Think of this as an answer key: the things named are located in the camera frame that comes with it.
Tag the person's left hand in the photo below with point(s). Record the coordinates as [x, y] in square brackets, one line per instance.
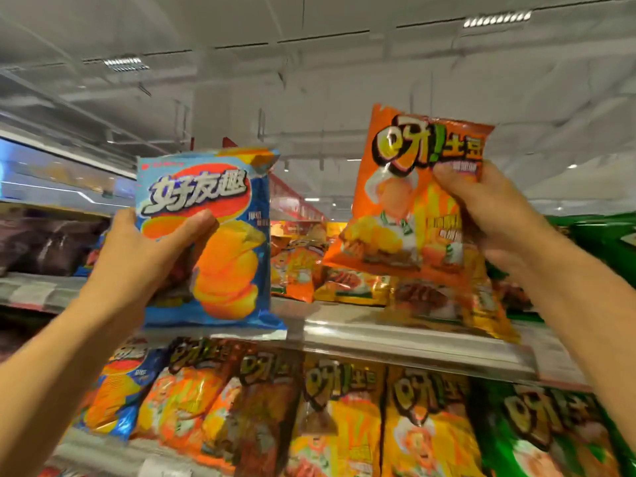
[124, 265]

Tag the person's right hand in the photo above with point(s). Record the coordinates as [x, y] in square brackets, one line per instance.
[497, 218]

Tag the person's right thumb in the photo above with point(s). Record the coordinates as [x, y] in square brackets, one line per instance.
[454, 186]

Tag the person's left thumb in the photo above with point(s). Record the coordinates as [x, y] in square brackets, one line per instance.
[191, 230]

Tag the orange potato snack bag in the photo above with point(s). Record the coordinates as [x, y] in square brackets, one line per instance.
[402, 213]
[184, 397]
[298, 270]

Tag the blue potato chip bag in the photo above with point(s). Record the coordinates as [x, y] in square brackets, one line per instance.
[119, 392]
[233, 273]

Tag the person's right forearm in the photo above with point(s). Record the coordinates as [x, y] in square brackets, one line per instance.
[586, 312]

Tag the person's left forearm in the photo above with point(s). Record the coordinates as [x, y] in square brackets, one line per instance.
[44, 372]

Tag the yellow potato snack bag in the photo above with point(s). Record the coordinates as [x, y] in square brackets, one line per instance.
[338, 427]
[427, 432]
[447, 307]
[353, 290]

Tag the lit display sign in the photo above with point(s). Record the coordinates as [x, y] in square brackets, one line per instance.
[54, 178]

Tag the dark brown snack bag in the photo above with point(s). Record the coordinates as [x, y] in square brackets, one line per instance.
[44, 245]

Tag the green potato snack bag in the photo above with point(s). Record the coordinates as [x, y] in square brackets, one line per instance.
[606, 243]
[541, 432]

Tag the white shelf price label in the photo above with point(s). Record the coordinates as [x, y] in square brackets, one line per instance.
[32, 294]

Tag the ceiling light panel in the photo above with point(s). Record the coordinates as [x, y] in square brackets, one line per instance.
[125, 63]
[497, 18]

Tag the metal store shelf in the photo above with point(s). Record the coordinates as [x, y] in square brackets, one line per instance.
[357, 332]
[109, 454]

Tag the brown potato snack bag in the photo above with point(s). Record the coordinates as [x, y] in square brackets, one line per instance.
[263, 422]

